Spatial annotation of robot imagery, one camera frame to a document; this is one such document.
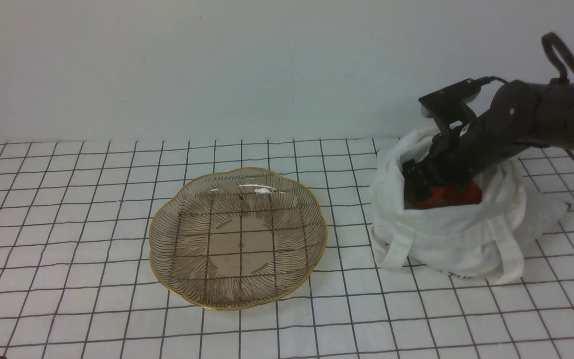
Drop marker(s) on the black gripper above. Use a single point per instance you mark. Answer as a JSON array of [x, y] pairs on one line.
[[498, 134]]

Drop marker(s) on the orange bell pepper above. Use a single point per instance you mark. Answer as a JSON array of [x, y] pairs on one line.
[[439, 198]]

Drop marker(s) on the white cloth bag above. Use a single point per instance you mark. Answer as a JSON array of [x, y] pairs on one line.
[[476, 240]]

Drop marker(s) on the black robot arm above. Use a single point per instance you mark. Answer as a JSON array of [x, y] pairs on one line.
[[554, 118]]

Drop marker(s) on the red bell pepper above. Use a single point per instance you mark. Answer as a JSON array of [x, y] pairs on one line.
[[462, 195]]

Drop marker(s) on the brown glass plate gold rim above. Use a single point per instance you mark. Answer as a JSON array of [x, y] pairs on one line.
[[233, 240]]

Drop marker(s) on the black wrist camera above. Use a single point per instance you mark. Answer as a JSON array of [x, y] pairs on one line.
[[449, 105]]

